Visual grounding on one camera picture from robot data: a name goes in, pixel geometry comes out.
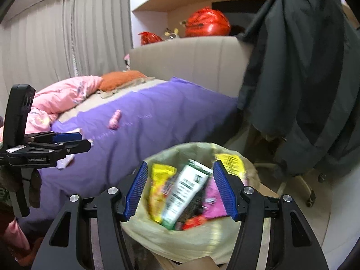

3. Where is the beige frilled cloth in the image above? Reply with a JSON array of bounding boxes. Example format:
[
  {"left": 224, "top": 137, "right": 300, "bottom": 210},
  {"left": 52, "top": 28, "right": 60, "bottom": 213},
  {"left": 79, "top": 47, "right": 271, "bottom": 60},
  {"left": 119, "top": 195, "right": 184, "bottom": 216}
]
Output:
[{"left": 97, "top": 76, "right": 155, "bottom": 99}]

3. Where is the yellow snack packet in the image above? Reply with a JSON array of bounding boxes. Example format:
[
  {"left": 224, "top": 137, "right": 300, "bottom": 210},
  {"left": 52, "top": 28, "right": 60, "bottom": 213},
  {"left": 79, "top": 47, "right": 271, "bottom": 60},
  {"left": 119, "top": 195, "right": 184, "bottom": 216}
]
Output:
[{"left": 148, "top": 163, "right": 178, "bottom": 223}]

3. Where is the person's left forearm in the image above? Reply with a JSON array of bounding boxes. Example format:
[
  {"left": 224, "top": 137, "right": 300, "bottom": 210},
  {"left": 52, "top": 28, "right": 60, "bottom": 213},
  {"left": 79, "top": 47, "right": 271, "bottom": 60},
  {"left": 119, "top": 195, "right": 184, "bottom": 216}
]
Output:
[{"left": 0, "top": 186, "right": 17, "bottom": 231}]

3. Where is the yellow bag lined bin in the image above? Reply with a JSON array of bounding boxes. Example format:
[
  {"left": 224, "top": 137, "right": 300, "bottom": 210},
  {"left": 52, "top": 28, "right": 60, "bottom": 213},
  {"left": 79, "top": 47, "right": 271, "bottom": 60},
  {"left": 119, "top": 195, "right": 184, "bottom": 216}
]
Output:
[{"left": 121, "top": 142, "right": 263, "bottom": 265}]

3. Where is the small red plastic bag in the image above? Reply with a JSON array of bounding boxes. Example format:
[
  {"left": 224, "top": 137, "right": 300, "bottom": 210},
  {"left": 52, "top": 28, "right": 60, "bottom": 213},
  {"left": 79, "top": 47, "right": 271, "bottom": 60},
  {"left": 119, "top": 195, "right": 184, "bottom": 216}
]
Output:
[{"left": 138, "top": 31, "right": 163, "bottom": 46}]

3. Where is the wooden board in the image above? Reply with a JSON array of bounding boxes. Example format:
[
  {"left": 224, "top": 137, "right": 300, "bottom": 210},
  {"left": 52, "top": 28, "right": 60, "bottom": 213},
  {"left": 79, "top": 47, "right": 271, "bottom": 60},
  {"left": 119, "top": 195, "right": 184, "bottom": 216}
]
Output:
[{"left": 157, "top": 256, "right": 228, "bottom": 270}]

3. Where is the pink pig toy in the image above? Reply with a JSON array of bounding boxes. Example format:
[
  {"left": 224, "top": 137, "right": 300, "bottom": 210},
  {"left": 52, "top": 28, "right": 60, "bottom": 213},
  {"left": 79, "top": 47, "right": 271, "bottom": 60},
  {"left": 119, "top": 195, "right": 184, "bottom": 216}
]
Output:
[{"left": 108, "top": 110, "right": 122, "bottom": 130}]

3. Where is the person's left hand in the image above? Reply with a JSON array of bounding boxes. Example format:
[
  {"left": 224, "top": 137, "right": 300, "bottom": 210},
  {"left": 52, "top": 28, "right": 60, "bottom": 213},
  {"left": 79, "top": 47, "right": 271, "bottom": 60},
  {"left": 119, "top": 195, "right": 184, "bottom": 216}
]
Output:
[{"left": 0, "top": 164, "right": 43, "bottom": 209}]

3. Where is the pink printed packet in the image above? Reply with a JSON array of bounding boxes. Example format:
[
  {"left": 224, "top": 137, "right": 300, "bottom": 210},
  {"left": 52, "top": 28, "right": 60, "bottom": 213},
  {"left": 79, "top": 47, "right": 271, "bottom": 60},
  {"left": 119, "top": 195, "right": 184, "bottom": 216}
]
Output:
[{"left": 202, "top": 178, "right": 228, "bottom": 220}]

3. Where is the purple blanket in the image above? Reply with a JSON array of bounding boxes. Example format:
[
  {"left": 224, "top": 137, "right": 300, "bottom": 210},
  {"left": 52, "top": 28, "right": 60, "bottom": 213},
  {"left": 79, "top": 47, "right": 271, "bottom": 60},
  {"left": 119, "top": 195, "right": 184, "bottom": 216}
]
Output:
[{"left": 17, "top": 76, "right": 239, "bottom": 231}]

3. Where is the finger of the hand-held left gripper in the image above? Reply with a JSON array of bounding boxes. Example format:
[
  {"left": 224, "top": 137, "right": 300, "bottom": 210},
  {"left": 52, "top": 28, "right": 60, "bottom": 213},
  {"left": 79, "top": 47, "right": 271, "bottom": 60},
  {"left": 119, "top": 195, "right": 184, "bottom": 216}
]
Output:
[
  {"left": 48, "top": 139, "right": 92, "bottom": 155},
  {"left": 24, "top": 131, "right": 82, "bottom": 144}
]

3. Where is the grey pleated curtain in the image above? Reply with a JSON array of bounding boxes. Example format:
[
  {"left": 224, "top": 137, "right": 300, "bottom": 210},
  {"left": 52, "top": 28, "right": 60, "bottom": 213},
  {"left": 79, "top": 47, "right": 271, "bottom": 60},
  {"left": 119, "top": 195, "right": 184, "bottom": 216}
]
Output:
[{"left": 0, "top": 0, "right": 133, "bottom": 102}]

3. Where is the yellow label wrapper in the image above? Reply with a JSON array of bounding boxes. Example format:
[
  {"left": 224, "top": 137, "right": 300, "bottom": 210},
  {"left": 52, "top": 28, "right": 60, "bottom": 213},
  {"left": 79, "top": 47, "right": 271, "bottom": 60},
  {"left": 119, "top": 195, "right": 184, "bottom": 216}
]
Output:
[{"left": 215, "top": 153, "right": 245, "bottom": 180}]

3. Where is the beige padded headboard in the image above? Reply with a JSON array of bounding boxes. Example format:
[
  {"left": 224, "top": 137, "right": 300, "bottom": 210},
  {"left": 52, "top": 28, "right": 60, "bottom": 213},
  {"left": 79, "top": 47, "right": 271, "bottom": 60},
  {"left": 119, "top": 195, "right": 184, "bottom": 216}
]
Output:
[{"left": 129, "top": 36, "right": 254, "bottom": 99}]

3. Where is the black screen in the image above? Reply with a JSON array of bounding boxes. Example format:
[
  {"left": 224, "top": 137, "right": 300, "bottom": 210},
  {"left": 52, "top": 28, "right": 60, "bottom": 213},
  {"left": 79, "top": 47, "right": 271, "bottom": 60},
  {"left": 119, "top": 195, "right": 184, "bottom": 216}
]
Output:
[{"left": 211, "top": 0, "right": 270, "bottom": 34}]

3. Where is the white lilac wrapper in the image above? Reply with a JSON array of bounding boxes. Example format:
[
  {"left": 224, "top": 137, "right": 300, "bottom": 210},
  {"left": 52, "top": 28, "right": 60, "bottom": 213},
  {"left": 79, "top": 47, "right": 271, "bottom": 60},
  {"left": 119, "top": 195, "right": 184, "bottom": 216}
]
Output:
[{"left": 56, "top": 152, "right": 75, "bottom": 171}]

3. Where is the white office chair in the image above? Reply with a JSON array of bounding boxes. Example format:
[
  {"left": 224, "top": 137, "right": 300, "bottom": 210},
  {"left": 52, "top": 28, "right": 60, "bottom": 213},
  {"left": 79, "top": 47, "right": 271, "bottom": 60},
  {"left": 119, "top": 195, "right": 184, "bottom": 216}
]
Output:
[{"left": 253, "top": 162, "right": 327, "bottom": 207}]

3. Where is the beige bed sheet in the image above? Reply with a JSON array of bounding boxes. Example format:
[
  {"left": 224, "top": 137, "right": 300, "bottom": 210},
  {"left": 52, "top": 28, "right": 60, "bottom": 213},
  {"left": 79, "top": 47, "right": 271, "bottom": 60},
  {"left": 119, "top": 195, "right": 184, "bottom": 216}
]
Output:
[{"left": 58, "top": 79, "right": 169, "bottom": 123}]

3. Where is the orange pillow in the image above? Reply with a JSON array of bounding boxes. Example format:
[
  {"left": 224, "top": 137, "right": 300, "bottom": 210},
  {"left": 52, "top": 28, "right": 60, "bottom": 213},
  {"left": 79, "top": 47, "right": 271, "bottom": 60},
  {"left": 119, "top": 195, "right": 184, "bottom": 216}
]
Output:
[{"left": 99, "top": 71, "right": 148, "bottom": 91}]

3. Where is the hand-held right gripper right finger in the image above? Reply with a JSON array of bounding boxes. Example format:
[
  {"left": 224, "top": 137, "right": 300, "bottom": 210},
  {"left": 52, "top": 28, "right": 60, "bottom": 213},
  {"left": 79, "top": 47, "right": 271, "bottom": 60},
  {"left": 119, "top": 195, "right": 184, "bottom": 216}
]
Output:
[{"left": 213, "top": 160, "right": 329, "bottom": 270}]

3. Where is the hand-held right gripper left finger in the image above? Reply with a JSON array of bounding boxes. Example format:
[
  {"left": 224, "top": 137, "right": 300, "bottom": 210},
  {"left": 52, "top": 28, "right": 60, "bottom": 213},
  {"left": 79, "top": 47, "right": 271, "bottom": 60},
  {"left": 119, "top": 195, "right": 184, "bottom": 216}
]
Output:
[{"left": 31, "top": 161, "right": 149, "bottom": 270}]

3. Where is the large red plastic bag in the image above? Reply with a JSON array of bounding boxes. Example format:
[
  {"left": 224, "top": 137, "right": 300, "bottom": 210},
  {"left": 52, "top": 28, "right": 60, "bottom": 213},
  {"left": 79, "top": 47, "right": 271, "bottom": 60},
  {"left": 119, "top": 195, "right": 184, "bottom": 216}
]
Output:
[{"left": 184, "top": 8, "right": 232, "bottom": 38}]

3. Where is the dark jacket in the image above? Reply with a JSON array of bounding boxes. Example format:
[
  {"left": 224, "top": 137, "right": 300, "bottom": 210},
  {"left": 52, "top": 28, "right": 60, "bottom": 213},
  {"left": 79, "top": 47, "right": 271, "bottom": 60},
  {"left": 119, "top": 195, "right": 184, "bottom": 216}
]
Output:
[{"left": 238, "top": 0, "right": 360, "bottom": 179}]

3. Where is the green white tube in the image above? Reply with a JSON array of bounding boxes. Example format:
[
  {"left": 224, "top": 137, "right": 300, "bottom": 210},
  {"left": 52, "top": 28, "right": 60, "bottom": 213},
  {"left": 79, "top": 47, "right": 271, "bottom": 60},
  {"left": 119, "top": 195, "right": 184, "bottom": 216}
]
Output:
[{"left": 162, "top": 159, "right": 213, "bottom": 230}]

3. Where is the pink duvet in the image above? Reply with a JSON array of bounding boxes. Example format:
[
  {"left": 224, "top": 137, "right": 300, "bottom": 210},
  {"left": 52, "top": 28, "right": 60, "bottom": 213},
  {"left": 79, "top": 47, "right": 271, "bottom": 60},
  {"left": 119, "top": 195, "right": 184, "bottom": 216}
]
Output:
[{"left": 0, "top": 76, "right": 103, "bottom": 251}]

